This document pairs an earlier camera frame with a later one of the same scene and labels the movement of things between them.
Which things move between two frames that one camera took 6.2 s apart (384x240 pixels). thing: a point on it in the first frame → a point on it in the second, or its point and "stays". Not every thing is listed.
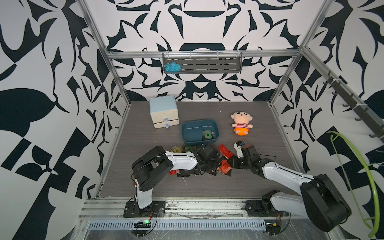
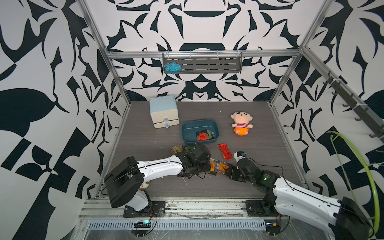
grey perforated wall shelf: [206, 62] stays
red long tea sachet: [225, 151] stays
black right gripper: [231, 162] → [229, 171]
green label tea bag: [190, 148] stays
